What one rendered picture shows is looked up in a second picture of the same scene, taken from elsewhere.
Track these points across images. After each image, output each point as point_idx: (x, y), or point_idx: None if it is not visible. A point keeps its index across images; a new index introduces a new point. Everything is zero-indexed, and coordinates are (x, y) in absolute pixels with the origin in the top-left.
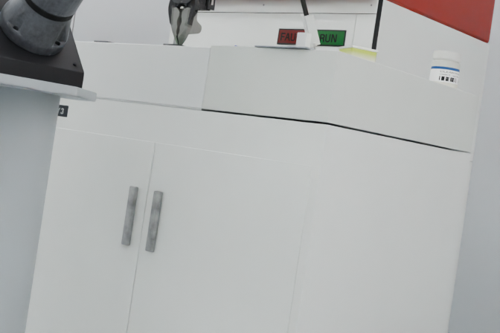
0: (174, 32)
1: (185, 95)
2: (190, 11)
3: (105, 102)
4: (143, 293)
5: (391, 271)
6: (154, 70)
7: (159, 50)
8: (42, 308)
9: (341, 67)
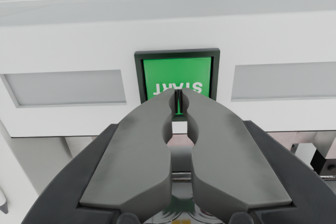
0: (198, 97)
1: (91, 4)
2: (81, 177)
3: None
4: None
5: None
6: (200, 4)
7: (198, 13)
8: None
9: None
